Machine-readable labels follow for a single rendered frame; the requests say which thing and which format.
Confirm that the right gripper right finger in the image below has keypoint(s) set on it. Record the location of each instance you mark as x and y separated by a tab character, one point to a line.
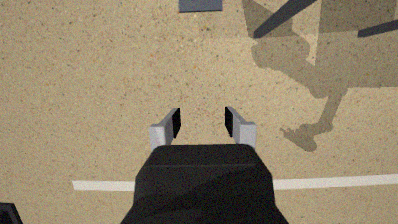
246	134

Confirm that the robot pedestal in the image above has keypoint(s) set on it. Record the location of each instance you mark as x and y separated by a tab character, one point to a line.
199	5

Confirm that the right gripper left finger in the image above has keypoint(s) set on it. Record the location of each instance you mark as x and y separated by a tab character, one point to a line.
160	134

